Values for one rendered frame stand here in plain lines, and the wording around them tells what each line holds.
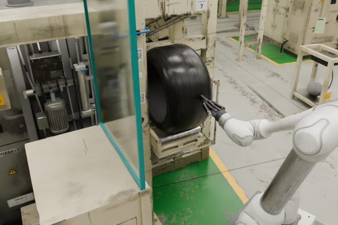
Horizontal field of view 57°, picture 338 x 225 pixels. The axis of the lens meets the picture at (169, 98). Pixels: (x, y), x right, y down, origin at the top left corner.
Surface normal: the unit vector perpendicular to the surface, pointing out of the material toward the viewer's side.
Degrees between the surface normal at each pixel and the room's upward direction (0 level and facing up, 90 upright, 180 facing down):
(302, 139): 85
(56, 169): 0
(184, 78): 54
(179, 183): 0
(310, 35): 90
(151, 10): 90
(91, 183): 0
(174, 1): 90
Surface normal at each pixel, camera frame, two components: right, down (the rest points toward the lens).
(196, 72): 0.35, -0.26
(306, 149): -0.75, 0.16
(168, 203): -0.01, -0.89
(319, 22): 0.32, 0.43
